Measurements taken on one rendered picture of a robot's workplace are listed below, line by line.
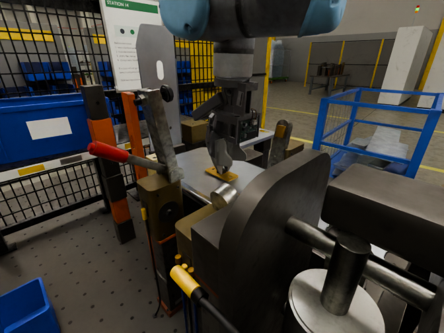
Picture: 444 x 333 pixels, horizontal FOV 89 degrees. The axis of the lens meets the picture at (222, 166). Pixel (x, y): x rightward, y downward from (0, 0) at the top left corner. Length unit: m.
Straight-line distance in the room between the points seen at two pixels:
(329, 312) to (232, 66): 0.37
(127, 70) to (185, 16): 0.66
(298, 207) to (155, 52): 0.60
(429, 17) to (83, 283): 14.40
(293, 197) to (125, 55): 0.88
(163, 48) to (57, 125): 0.34
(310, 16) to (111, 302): 0.71
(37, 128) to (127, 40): 0.45
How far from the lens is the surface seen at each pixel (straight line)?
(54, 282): 0.84
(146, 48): 0.70
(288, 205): 0.17
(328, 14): 0.29
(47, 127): 0.73
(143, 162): 0.41
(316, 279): 0.21
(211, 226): 0.21
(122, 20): 0.99
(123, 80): 0.97
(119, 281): 0.76
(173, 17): 0.35
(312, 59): 12.98
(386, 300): 0.55
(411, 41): 8.13
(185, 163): 0.63
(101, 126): 0.68
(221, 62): 0.44
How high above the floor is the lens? 1.26
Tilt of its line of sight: 25 degrees down
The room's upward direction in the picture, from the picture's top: straight up
